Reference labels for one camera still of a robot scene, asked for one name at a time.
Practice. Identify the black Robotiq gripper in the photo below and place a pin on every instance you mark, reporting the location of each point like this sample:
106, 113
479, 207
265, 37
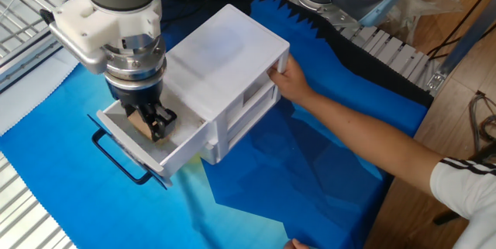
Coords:
135, 95

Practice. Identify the brown wooden block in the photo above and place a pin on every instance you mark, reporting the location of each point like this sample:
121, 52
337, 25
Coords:
136, 123

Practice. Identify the white plastic drawer cabinet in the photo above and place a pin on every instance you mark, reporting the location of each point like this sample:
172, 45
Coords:
217, 59

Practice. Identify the person's right forearm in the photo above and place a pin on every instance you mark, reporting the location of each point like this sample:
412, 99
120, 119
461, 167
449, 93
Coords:
368, 136

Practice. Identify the person's right hand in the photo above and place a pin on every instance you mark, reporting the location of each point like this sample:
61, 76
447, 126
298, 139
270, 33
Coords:
290, 82

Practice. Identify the person's left hand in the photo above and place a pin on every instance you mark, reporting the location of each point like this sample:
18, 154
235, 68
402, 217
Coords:
296, 244

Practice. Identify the blue mountain sun cloth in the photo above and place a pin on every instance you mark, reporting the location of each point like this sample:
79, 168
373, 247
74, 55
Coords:
77, 210

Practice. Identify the black flat bar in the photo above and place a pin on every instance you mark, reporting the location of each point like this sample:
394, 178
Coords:
445, 218

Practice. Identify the white shirt with black stripes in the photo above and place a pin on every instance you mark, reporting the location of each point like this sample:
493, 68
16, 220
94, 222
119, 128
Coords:
469, 191

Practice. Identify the grey aluminium brace beam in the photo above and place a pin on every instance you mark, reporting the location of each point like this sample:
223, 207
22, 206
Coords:
469, 39

